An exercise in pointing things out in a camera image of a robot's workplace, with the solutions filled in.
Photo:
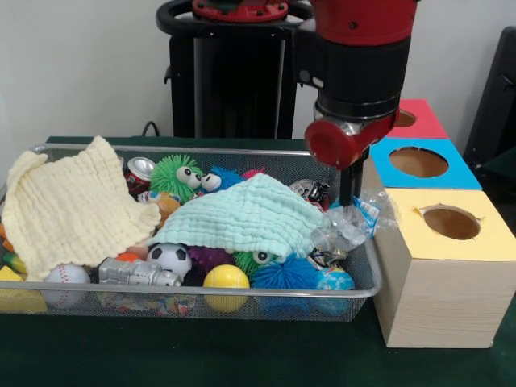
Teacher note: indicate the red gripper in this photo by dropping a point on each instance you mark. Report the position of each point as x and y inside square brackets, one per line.
[343, 143]

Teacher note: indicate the clear plastic bottle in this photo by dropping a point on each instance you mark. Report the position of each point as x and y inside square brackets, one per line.
[343, 227]

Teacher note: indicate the mint green cloth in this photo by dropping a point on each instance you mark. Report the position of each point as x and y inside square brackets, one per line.
[242, 214]

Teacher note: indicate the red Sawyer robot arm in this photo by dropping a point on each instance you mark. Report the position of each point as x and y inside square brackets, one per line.
[359, 56]

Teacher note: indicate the clear mesh bin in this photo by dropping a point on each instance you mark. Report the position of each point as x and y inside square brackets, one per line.
[359, 266]

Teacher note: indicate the wooden box with three holes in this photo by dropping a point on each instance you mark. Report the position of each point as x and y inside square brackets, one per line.
[443, 298]

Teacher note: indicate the silver and black can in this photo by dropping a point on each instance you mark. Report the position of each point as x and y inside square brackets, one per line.
[310, 191]

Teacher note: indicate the crushed silver can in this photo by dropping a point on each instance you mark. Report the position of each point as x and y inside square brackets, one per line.
[326, 258]

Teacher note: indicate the pink fuzzy toy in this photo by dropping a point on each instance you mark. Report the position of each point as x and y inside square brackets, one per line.
[254, 172]

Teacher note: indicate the blue globe ball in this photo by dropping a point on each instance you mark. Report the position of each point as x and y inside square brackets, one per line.
[334, 282]

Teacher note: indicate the blue spiky ball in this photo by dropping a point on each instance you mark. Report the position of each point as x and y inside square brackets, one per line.
[284, 276]

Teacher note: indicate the blue fuzzy toy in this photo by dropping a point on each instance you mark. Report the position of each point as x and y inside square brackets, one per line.
[226, 177]

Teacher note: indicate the small green spiky toy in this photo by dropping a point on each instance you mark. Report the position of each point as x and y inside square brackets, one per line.
[250, 262]

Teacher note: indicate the yellow ball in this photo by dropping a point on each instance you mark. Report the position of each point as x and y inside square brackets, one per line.
[226, 278]

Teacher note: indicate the purple fuzzy toy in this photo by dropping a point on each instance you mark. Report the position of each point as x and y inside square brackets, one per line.
[210, 258]

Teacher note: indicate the black chair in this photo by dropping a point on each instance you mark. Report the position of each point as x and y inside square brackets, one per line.
[496, 105]

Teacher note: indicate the green fuzzy toy with eyes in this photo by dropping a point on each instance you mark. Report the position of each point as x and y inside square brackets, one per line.
[169, 177]

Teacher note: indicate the orange plush toy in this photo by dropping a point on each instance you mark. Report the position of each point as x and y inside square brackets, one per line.
[165, 205]

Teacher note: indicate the small soccer ball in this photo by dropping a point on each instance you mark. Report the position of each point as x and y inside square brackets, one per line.
[169, 258]

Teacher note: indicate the red soda can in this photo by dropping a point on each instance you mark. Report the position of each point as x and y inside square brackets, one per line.
[139, 171]

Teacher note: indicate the silver robot toy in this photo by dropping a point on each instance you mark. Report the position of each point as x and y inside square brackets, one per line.
[133, 272]

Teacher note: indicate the pale yellow cloth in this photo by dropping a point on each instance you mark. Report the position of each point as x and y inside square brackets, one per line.
[72, 210]

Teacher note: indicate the white baseball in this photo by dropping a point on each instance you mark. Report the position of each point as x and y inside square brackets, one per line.
[66, 276]

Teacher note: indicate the yellow block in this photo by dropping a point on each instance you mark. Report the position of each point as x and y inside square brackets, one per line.
[16, 300]

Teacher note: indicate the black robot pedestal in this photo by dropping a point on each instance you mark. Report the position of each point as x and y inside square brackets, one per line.
[234, 89]

